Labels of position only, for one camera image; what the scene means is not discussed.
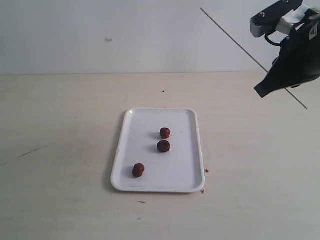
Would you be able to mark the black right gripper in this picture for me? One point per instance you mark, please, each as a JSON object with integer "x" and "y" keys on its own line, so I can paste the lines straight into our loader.
{"x": 298, "y": 62}

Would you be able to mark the thin metal skewer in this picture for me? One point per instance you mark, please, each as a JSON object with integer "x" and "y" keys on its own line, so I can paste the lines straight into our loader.
{"x": 249, "y": 55}

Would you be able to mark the dark red date back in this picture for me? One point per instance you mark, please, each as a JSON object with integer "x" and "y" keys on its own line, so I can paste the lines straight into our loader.
{"x": 165, "y": 133}

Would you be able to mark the dark red date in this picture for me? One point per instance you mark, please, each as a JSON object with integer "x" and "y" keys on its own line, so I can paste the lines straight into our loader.
{"x": 138, "y": 170}
{"x": 165, "y": 133}
{"x": 163, "y": 146}

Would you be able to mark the dark red date front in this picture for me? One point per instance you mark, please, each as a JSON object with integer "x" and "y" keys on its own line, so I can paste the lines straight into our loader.
{"x": 138, "y": 170}

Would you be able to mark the white rectangular plastic tray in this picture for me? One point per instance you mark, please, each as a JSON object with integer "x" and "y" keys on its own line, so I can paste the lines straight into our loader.
{"x": 181, "y": 170}

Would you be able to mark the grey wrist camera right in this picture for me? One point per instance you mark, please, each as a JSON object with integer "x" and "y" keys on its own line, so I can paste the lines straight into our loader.
{"x": 280, "y": 17}

